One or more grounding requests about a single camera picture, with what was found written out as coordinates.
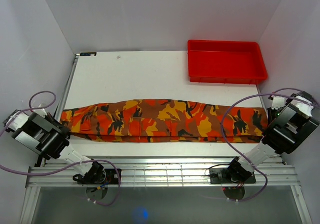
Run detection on orange camouflage trousers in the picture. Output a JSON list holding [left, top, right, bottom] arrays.
[[60, 99, 268, 143]]

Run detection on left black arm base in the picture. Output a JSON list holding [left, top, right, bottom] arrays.
[[72, 168, 122, 185]]

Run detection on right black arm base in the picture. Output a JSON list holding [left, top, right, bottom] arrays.
[[209, 167, 256, 184]]

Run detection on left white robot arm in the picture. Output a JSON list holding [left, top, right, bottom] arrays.
[[3, 110, 107, 184]]

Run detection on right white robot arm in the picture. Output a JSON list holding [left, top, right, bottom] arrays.
[[225, 91, 320, 183]]

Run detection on red plastic bin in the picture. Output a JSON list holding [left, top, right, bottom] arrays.
[[187, 40, 268, 85]]

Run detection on small label sticker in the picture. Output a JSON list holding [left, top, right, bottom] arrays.
[[79, 52, 97, 57]]

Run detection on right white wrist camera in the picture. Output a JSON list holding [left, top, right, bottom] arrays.
[[269, 95, 287, 111]]

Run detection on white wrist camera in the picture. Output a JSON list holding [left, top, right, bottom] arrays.
[[33, 103, 48, 118], [269, 95, 287, 111]]

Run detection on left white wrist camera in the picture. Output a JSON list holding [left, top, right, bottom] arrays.
[[33, 103, 48, 118]]

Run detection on aluminium frame rail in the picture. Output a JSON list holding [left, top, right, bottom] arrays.
[[26, 156, 300, 187]]

